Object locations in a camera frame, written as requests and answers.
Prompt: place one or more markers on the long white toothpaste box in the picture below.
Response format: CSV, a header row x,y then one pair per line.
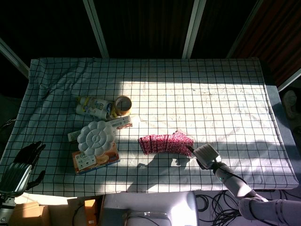
x,y
122,122

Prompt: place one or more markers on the orange snack box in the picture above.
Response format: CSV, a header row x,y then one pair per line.
x,y
103,161

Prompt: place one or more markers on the brown cardboard box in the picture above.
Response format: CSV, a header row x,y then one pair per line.
x,y
30,215

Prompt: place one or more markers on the brown packing tape roll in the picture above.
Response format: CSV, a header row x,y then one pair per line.
x,y
123,105

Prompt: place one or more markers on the black grid white tablecloth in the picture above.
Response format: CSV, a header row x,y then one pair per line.
x,y
188,99

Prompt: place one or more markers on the white flower-shaped paint palette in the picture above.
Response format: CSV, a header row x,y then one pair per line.
x,y
95,137

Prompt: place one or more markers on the beige plaster figure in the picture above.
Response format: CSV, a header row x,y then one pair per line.
x,y
290,103

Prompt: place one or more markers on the red patterned cloth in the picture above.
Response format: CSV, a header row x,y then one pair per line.
x,y
185,143

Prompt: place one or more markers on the small white yellow bottle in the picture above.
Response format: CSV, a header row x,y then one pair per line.
x,y
92,112
94,102

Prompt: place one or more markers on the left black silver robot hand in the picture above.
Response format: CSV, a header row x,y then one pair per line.
x,y
20,167

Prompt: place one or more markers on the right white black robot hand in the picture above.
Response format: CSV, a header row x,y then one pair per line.
x,y
207,154

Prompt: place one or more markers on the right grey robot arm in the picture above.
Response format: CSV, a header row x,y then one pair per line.
x,y
237,183

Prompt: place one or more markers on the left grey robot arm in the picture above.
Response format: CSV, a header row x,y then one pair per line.
x,y
5,208

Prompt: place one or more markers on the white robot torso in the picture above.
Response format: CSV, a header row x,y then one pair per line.
x,y
150,208

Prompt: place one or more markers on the small orange carton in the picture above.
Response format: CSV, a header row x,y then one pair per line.
x,y
90,212

